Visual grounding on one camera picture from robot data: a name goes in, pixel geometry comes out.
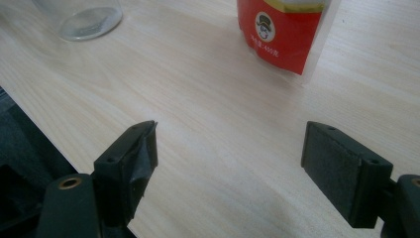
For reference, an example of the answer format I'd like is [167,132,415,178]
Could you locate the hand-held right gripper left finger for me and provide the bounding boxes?
[93,119,159,229]

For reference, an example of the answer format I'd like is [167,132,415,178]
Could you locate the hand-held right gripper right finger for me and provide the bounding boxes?
[300,120,394,229]

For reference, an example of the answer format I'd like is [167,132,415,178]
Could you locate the red and white sugar bag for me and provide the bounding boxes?
[236,0,343,85]

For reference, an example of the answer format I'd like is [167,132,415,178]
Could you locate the clear glass jar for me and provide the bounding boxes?
[31,0,124,43]

